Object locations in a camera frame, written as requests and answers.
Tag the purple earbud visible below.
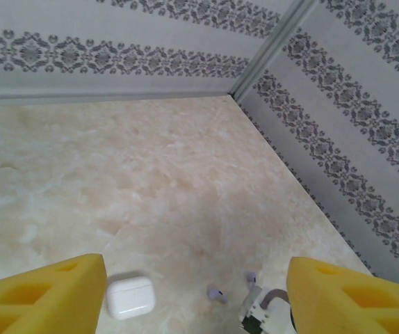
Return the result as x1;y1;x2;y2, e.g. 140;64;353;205
244;271;260;289
206;283;230;304

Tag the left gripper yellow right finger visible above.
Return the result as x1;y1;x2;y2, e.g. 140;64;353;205
286;256;399;334

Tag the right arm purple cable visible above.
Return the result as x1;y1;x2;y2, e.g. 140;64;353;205
260;289;290;310

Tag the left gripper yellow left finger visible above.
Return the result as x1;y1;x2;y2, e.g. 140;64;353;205
0;253;108;334

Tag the aluminium frame post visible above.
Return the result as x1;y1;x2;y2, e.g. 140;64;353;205
229;0;317;102

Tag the white charging case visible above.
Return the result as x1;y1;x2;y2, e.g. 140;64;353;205
106;276;156;320

